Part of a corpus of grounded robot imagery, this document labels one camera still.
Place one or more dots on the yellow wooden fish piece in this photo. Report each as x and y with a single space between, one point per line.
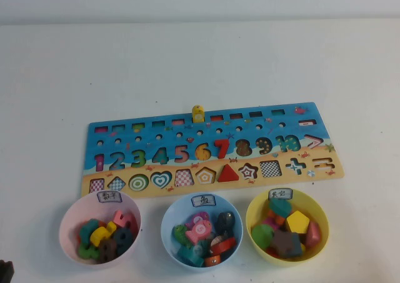
198 116

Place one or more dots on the red wooden triangle piece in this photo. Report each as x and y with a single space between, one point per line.
228 175

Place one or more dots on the paper label on blue bowl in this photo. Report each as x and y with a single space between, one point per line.
203 200

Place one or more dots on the magenta wooden fish piece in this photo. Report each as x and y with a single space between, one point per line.
196 217

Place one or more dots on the black wooden fish piece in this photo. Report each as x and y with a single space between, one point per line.
225 221

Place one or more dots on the paper label on yellow bowl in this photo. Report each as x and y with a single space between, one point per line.
280 194

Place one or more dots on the green wooden fish piece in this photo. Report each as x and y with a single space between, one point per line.
179 233

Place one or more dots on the blue plastic bowl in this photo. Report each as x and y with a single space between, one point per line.
168 233

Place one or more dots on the teal wooden shape piece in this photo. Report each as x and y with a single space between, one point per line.
279 206

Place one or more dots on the paper label on pink bowl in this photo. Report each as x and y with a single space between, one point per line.
108 197

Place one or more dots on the orange wooden shape piece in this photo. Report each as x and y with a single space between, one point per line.
274 217

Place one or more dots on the pink wooden number piece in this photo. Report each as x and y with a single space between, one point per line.
126 220

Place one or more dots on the magenta wooden shape piece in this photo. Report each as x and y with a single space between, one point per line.
270 223

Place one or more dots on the red wooden fish piece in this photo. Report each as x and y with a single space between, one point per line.
223 245

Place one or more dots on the colourful wooden number puzzle board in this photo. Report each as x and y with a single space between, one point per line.
318 120

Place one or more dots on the green wooden circle piece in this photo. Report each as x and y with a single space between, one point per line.
262 236

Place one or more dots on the fish pieces in blue bowl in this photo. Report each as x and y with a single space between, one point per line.
191 253

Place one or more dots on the orange wooden fish piece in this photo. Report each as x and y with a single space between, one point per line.
212 260

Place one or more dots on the dark blue wooden number piece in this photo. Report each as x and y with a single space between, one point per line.
123 237

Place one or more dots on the yellow wooden pentagon piece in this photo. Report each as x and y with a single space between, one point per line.
297 222

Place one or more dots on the orange wooden number piece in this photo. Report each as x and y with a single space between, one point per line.
101 224

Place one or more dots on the brown wooden star piece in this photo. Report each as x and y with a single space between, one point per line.
282 242

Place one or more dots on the red wooden shape piece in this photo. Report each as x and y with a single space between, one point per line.
271 252

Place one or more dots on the number pieces in pink bowl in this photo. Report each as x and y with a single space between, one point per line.
100 234

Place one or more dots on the brown wooden number piece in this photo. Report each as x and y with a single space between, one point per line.
107 249

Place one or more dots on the teal wooden number piece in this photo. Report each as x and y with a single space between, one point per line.
86 230

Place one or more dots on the pink wooden trapezoid piece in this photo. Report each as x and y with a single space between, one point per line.
312 234

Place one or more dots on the blue wooden shape piece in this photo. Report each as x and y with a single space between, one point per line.
297 249

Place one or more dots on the yellow plastic bowl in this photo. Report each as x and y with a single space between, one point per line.
322 233

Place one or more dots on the pink plastic bowl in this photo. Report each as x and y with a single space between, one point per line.
70 233

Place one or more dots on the green wooden number piece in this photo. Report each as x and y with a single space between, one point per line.
84 251

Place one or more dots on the red wooden number seven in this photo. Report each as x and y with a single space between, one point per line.
222 151

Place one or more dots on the pink wooden fish numbered five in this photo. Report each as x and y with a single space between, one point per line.
198 230

